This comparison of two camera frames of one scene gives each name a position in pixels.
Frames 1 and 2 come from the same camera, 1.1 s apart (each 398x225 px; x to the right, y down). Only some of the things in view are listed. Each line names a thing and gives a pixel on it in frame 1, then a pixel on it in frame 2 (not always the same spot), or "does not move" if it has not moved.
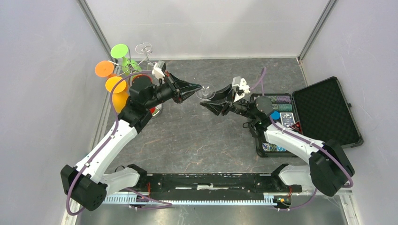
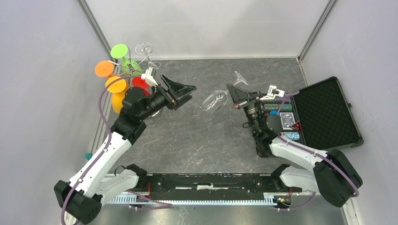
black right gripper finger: x=222 y=94 to x=237 y=94
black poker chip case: x=321 y=111 does not move
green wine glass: x=120 y=50 does not move
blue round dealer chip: x=275 y=115 does not move
